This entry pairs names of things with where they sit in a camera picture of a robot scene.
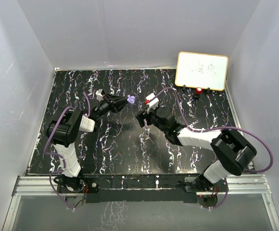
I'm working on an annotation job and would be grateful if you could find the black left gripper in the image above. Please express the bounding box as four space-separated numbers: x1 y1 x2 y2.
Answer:
95 93 130 119

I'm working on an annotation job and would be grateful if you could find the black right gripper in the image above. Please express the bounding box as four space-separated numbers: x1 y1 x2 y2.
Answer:
137 105 168 134

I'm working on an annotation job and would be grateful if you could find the purple charging case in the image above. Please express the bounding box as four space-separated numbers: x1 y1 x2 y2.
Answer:
127 95 135 105

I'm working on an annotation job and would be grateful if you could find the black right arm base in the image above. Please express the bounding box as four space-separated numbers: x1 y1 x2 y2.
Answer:
183 176 227 195

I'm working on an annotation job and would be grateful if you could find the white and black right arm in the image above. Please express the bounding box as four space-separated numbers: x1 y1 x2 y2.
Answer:
136 107 257 191

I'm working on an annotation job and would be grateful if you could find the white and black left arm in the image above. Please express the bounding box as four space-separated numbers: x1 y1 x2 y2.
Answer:
44 89 135 192

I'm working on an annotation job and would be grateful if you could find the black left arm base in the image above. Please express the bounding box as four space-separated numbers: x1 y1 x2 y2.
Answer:
53 175 100 194

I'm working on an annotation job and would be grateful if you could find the red emergency button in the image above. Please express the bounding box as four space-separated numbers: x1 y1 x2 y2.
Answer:
194 87 202 99

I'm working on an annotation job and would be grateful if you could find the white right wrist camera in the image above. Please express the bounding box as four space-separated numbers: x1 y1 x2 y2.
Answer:
145 93 159 114

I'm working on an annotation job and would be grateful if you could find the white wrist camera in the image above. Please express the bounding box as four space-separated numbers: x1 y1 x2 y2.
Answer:
95 89 105 101
145 93 159 114

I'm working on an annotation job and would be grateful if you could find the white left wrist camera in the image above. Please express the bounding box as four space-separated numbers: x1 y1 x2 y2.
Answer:
95 89 105 101

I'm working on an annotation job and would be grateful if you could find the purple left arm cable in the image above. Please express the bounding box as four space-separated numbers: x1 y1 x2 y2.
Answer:
44 92 99 212

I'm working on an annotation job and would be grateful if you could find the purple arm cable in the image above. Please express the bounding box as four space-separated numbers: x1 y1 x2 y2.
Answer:
153 87 274 212
44 92 99 212

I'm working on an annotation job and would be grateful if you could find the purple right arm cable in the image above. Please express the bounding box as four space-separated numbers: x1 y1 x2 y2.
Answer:
153 87 274 212

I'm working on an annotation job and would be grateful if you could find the white board yellow frame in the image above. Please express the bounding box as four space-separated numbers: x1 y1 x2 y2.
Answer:
175 51 229 91

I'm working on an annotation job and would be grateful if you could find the aluminium front rail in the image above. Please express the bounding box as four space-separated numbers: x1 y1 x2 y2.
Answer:
12 174 272 196

